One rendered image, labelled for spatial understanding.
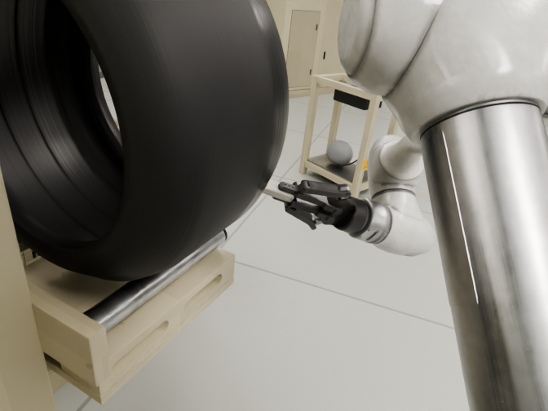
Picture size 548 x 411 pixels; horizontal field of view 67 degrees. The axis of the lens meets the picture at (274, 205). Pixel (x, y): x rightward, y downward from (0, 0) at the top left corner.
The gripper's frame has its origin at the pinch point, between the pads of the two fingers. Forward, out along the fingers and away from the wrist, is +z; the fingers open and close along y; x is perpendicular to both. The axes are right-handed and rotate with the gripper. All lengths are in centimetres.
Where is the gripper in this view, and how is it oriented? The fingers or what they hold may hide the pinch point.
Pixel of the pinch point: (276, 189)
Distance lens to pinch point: 77.9
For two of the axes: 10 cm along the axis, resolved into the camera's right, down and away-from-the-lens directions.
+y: -5.2, 6.0, 6.0
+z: -8.4, -2.7, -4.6
